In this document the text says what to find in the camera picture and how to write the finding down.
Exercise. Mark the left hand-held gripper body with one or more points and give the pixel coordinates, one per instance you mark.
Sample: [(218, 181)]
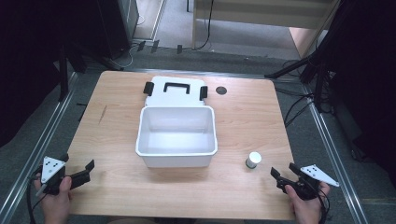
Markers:
[(51, 169)]

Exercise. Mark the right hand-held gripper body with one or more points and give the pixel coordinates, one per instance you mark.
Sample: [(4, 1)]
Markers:
[(313, 174)]

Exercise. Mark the small white jar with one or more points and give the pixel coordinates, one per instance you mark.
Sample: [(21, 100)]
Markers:
[(254, 159)]

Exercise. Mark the white plastic storage box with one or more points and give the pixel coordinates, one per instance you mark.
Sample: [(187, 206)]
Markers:
[(177, 140)]

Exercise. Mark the person's left hand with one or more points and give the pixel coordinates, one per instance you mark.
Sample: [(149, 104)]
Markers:
[(56, 207)]

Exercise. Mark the person's right hand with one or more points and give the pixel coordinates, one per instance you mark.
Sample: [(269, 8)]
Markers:
[(306, 211)]

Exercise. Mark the dark round table grommet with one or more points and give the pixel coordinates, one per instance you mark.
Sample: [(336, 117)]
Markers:
[(221, 90)]

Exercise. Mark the black tripod stand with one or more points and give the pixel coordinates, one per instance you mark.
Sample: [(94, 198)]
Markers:
[(289, 67)]

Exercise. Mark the dark cabinet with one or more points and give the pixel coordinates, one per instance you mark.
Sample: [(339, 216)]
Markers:
[(115, 25)]

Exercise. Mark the light wooden furniture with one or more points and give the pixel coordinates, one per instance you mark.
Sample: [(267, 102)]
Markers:
[(249, 12)]

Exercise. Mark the metal floor rail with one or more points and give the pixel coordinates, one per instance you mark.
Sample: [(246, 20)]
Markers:
[(40, 146), (236, 74), (336, 158)]

